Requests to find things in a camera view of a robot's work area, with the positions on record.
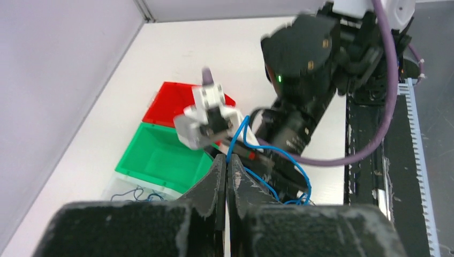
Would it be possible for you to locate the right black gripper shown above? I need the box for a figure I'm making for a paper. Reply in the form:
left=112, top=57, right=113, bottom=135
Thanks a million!
left=220, top=108, right=320, bottom=203

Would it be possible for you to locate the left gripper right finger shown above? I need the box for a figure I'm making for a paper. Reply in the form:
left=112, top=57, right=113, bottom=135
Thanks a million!
left=228, top=155, right=406, bottom=256

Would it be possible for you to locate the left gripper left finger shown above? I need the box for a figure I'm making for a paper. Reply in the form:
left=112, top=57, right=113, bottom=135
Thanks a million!
left=33, top=154, right=226, bottom=256

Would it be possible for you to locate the blue cable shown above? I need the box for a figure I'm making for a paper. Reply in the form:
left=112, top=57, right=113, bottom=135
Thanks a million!
left=110, top=188, right=168, bottom=202
left=225, top=115, right=313, bottom=207

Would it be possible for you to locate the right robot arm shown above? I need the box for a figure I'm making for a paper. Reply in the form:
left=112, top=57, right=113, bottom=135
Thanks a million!
left=227, top=1, right=415, bottom=205

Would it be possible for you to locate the clear plastic bin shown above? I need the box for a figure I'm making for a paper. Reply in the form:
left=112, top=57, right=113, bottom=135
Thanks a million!
left=101, top=174, right=182, bottom=202

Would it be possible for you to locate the green plastic bin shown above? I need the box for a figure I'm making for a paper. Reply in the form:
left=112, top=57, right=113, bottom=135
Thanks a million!
left=115, top=123, right=213, bottom=194

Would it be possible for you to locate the red plastic bin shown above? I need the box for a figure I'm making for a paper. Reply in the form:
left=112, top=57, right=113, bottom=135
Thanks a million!
left=142, top=81, right=238, bottom=127

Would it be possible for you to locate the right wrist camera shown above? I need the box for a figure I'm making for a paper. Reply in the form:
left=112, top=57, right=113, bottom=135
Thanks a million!
left=173, top=67, right=259, bottom=150

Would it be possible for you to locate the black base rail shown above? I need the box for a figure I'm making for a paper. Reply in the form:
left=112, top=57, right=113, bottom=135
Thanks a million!
left=344, top=94, right=430, bottom=256

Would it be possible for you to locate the white cable duct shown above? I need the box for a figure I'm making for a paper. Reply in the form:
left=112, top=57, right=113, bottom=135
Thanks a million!
left=398, top=78, right=441, bottom=257

